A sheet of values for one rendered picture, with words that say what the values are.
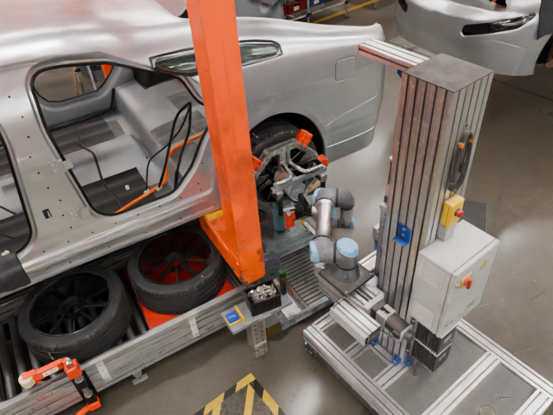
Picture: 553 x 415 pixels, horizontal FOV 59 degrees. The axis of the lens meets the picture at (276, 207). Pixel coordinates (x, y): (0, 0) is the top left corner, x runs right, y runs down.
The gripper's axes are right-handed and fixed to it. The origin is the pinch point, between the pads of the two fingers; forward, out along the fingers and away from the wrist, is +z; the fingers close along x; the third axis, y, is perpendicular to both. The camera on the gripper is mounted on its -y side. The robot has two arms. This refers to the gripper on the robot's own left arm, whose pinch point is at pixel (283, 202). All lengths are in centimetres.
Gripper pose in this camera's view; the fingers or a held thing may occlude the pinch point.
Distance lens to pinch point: 329.9
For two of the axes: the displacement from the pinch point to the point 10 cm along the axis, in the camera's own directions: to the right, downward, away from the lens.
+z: -9.6, -1.1, 2.4
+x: 2.6, -5.8, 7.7
